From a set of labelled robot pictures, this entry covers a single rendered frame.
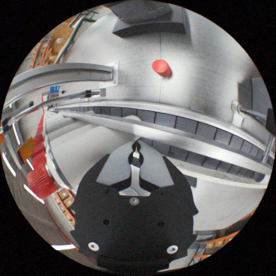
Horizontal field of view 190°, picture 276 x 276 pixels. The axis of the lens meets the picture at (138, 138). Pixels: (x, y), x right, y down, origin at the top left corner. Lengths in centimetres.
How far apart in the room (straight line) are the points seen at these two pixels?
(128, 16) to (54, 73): 21
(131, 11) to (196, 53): 18
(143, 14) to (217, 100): 26
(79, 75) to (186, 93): 24
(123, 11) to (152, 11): 6
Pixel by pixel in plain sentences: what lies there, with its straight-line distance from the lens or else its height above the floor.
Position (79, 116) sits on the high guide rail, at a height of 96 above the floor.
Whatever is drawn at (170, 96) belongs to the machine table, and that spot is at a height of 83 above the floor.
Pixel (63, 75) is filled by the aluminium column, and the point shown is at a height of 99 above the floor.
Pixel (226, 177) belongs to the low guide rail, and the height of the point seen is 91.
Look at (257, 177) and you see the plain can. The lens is 29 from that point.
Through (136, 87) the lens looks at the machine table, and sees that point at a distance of 24.
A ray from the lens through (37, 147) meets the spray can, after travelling 20.
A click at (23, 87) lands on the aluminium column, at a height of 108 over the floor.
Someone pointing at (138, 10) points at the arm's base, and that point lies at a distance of 26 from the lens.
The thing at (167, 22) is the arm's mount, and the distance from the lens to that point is 25.
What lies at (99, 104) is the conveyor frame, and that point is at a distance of 27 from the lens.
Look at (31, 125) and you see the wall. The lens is 817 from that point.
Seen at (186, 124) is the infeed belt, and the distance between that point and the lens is 16.
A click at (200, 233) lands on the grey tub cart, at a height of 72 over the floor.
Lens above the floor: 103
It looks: 51 degrees down
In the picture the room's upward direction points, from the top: 127 degrees counter-clockwise
